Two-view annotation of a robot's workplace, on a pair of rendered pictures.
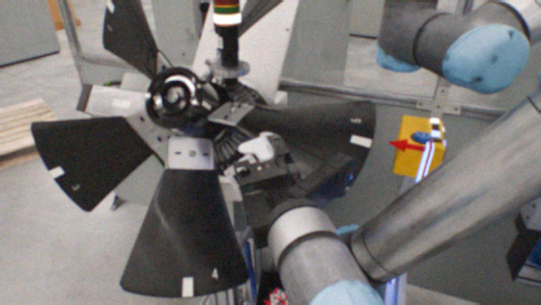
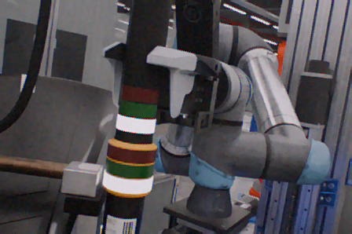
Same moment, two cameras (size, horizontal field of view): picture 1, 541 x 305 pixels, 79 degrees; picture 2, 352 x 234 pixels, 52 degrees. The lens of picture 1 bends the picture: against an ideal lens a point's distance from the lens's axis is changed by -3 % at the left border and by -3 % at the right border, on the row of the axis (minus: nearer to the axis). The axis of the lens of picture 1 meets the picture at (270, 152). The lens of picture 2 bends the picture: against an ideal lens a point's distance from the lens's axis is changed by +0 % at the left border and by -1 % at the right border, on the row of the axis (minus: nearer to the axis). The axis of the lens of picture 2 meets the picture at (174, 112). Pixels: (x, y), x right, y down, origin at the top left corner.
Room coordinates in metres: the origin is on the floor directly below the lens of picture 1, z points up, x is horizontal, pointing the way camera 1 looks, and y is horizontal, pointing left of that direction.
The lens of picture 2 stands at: (0.49, 0.37, 1.45)
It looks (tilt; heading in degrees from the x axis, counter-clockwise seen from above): 5 degrees down; 281
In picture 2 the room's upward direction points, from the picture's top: 8 degrees clockwise
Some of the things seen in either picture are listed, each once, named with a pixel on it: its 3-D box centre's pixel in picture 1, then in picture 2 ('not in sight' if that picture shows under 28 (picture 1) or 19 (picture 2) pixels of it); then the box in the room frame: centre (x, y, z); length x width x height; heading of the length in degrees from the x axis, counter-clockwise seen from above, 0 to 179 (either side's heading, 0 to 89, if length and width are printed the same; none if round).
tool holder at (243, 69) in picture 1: (228, 41); (111, 223); (0.59, 0.07, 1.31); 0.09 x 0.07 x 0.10; 14
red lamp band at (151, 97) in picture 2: not in sight; (140, 93); (0.58, 0.07, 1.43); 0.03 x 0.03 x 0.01
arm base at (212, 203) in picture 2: not in sight; (210, 195); (0.55, -0.80, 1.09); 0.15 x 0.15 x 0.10
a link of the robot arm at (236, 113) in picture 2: not in sight; (224, 91); (0.53, -0.21, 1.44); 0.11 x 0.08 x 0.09; 79
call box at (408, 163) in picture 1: (417, 148); not in sight; (0.72, -0.37, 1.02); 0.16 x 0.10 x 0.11; 159
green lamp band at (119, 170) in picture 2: (226, 9); (130, 165); (0.58, 0.07, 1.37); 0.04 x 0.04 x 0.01
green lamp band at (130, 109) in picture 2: not in sight; (137, 108); (0.58, 0.07, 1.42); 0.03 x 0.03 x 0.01
